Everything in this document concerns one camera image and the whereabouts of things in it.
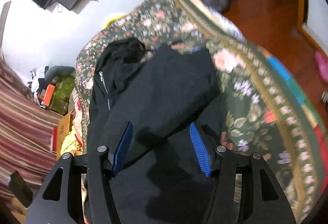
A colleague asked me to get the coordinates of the floral green bedspread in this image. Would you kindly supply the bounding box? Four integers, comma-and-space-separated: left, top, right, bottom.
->
76, 0, 327, 223

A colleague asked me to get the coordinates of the green patterned box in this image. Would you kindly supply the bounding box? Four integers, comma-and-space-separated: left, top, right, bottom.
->
49, 77, 75, 115

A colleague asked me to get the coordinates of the striped red curtain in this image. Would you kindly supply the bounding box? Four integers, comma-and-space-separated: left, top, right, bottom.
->
0, 61, 61, 201

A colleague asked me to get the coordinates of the black zip hoodie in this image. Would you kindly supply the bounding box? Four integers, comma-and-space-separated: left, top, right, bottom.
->
87, 38, 225, 223

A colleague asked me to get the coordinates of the grey cloth bundle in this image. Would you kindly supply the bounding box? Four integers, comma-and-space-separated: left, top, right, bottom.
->
44, 65, 76, 85

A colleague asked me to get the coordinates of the brown cardboard box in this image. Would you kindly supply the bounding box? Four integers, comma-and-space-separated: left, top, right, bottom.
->
55, 113, 72, 160

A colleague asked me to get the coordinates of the orange box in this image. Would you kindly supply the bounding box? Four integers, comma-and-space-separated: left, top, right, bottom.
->
43, 84, 55, 107

